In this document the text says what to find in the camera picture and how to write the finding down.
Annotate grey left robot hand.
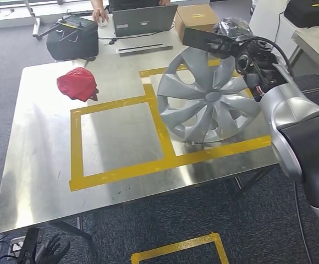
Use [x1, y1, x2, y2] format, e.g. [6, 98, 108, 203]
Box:
[37, 234, 70, 264]

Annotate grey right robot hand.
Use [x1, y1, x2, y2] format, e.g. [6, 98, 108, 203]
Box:
[213, 17, 255, 41]

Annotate grey plastic wheel hubcap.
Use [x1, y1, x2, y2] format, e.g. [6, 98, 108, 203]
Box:
[156, 46, 261, 144]

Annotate steel top workbench table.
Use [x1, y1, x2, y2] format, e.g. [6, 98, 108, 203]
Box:
[289, 25, 319, 87]
[0, 38, 281, 242]

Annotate white partition panel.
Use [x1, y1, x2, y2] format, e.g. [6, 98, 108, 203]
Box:
[249, 0, 300, 56]

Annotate silver floor socket box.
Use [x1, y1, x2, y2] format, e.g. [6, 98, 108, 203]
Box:
[8, 236, 28, 256]

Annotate brown cardboard box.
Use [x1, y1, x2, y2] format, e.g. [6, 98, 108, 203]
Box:
[175, 4, 221, 42]

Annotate black carrying case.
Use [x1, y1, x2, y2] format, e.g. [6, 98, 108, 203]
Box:
[283, 0, 319, 29]

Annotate grey metal bar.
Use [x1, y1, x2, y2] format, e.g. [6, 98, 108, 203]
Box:
[116, 43, 174, 57]

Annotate grey laptop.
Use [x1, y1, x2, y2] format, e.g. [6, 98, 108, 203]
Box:
[112, 4, 178, 38]

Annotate red crumpled cloth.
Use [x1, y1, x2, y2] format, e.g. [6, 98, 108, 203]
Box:
[57, 67, 100, 103]

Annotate person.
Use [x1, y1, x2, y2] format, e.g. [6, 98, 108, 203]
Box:
[90, 0, 172, 24]

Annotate black equipment bag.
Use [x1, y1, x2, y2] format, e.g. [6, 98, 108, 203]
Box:
[45, 15, 99, 62]

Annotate black remote controller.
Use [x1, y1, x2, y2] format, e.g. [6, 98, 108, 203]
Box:
[55, 14, 98, 31]

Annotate white metal stand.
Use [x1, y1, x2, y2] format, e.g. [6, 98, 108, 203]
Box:
[23, 0, 42, 40]

